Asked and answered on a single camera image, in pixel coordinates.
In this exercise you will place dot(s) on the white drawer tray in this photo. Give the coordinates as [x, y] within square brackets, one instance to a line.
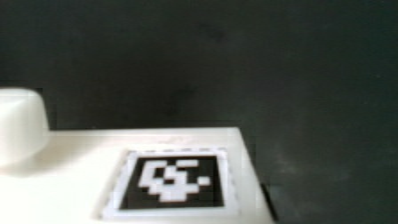
[143, 176]

